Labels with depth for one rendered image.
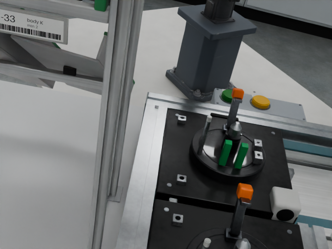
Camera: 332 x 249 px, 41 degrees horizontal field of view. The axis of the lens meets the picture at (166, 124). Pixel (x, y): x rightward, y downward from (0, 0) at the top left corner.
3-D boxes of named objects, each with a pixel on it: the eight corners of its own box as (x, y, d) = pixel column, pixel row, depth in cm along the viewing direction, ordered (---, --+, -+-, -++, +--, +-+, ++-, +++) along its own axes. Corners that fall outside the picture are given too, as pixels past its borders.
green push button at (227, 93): (220, 94, 103) (222, 87, 102) (236, 98, 103) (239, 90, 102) (220, 104, 100) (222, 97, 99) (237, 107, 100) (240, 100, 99)
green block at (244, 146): (233, 163, 79) (241, 142, 76) (240, 164, 79) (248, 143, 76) (233, 168, 78) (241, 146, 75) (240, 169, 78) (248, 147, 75)
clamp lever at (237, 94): (224, 124, 87) (232, 87, 84) (233, 126, 87) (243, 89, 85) (226, 130, 83) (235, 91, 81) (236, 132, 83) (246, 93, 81)
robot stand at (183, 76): (205, 66, 131) (222, 2, 119) (236, 94, 122) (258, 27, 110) (164, 74, 123) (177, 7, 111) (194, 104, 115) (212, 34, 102)
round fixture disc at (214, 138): (190, 127, 89) (192, 119, 88) (260, 140, 89) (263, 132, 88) (187, 176, 78) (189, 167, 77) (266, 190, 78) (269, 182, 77)
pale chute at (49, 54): (66, 85, 90) (73, 64, 91) (128, 103, 89) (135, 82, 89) (9, 36, 62) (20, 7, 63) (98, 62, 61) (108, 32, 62)
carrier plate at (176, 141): (166, 115, 94) (168, 107, 93) (278, 136, 95) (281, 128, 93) (154, 199, 75) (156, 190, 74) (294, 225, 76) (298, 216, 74)
